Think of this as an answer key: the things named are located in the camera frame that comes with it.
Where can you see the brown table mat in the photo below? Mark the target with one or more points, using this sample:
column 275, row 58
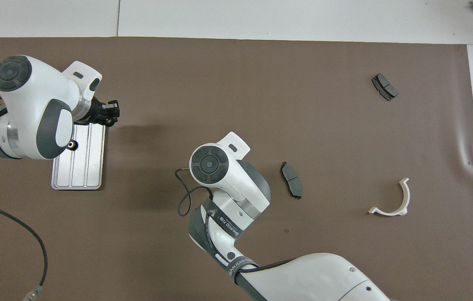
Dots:
column 236, row 83

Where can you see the white curved plastic bracket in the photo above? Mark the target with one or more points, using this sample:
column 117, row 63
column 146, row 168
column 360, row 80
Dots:
column 406, row 196

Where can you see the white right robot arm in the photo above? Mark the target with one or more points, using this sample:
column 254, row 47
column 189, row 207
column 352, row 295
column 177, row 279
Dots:
column 223, row 167

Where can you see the dark grey brake pad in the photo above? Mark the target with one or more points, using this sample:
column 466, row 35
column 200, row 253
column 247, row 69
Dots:
column 291, row 179
column 384, row 87

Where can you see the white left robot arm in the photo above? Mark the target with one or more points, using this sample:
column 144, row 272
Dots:
column 31, row 104

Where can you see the black bearing gear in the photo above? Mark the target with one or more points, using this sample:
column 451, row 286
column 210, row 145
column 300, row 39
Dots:
column 72, row 145

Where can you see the silver metal tray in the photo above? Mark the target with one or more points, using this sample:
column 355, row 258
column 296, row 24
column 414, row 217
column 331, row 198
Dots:
column 81, row 167

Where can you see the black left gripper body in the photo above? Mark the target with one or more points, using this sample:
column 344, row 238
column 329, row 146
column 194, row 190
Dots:
column 94, row 113

